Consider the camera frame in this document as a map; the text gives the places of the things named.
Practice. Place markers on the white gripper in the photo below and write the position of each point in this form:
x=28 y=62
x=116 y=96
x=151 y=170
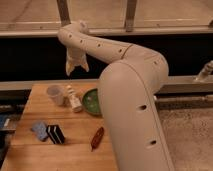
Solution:
x=76 y=57

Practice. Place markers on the black white striped eraser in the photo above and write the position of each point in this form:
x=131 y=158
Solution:
x=55 y=134

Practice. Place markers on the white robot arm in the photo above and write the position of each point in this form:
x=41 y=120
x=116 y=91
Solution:
x=126 y=91

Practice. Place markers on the clear plastic cup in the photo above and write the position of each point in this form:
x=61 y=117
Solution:
x=55 y=93

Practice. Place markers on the green bowl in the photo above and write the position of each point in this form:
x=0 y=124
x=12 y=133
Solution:
x=90 y=102

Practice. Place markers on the white plastic bottle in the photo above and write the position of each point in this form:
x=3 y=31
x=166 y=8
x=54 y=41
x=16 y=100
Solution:
x=74 y=100

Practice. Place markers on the red brown pen tool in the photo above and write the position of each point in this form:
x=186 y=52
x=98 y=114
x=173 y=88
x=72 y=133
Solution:
x=97 y=138

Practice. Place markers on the blue sponge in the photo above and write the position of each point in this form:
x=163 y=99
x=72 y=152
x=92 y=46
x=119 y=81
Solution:
x=39 y=128

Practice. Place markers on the blue object at left edge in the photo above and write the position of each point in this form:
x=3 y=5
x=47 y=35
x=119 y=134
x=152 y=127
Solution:
x=4 y=121

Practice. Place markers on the white object at right edge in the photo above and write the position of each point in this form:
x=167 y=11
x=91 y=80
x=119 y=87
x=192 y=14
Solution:
x=205 y=72

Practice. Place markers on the left metal frame post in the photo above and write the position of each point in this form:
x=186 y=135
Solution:
x=63 y=12

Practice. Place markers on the metal frame post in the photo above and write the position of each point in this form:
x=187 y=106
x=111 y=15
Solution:
x=130 y=15
x=63 y=12

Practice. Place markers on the right metal frame post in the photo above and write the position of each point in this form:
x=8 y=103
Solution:
x=130 y=15

